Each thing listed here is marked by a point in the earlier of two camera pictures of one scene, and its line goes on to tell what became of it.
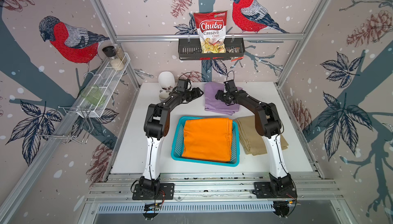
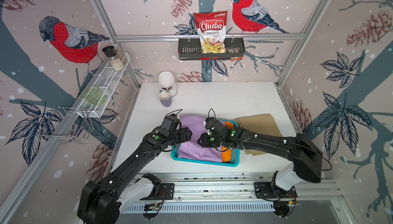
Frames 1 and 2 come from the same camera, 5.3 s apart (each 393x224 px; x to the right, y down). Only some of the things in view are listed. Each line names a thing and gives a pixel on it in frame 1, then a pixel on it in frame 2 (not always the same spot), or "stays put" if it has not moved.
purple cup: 163,95 stays put
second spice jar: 121,53 stays put
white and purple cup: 166,81 stays put
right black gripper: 218,95 to 202,141
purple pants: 214,105 to 191,149
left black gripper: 196,93 to 186,134
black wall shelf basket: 190,48 stays put
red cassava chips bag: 212,28 stays put
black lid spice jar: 115,62 stays put
